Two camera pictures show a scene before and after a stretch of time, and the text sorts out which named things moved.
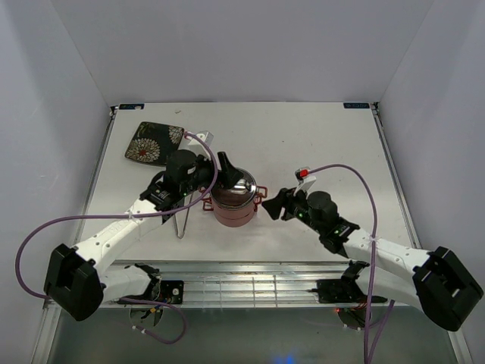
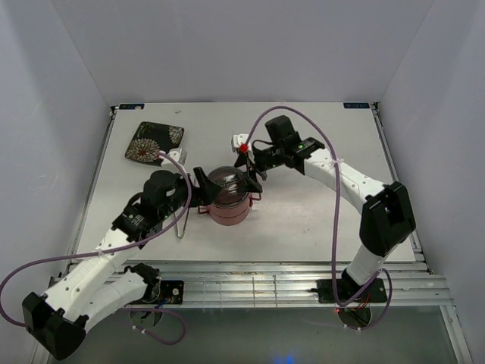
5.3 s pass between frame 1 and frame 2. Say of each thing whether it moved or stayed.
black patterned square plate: stayed
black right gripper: moved
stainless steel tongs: stayed
